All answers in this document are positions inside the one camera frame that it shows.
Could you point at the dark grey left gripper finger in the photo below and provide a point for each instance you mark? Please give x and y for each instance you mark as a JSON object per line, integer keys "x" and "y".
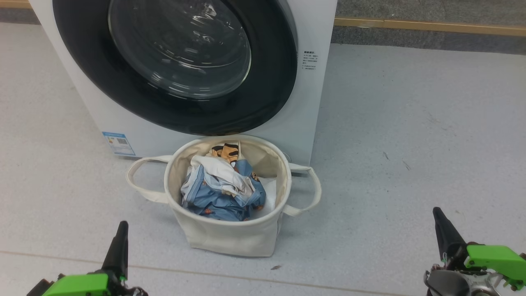
{"x": 116, "y": 250}

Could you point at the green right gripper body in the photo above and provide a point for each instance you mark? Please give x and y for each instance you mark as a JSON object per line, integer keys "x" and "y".
{"x": 493, "y": 259}

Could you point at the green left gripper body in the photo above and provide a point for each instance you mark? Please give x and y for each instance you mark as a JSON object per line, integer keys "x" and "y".
{"x": 78, "y": 285}

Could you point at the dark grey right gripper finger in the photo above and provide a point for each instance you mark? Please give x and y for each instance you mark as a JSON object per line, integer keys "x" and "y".
{"x": 446, "y": 234}

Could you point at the blue orange-patterned garment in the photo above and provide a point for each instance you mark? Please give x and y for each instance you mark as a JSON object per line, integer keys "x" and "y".
{"x": 213, "y": 203}

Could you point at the white cartoon print garment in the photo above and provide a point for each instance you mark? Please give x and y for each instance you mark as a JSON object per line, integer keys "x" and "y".
{"x": 222, "y": 172}

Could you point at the black round glass washer door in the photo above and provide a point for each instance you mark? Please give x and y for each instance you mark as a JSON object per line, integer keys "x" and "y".
{"x": 267, "y": 82}

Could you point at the cream canvas laundry basket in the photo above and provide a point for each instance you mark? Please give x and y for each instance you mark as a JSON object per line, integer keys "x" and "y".
{"x": 230, "y": 238}

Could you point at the white front-load washing machine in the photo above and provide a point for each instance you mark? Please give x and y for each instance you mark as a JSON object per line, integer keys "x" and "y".
{"x": 287, "y": 102}

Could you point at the blue energy label sticker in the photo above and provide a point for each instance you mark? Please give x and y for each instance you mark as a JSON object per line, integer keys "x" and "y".
{"x": 119, "y": 144}

